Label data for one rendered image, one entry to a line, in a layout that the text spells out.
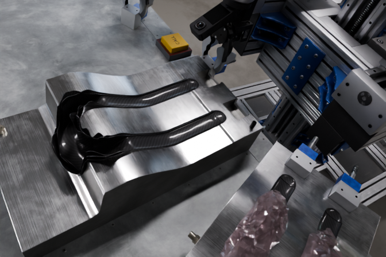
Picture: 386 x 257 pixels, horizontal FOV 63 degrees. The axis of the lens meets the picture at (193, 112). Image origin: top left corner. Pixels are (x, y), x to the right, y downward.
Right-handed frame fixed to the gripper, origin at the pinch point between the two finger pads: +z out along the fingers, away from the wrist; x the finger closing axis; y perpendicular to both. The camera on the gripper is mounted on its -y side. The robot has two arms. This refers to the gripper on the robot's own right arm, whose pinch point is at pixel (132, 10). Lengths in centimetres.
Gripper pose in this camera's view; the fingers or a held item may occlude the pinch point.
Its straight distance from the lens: 101.0
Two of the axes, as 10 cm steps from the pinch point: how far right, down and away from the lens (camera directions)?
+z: -2.2, 6.4, 7.4
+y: 4.7, -5.9, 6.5
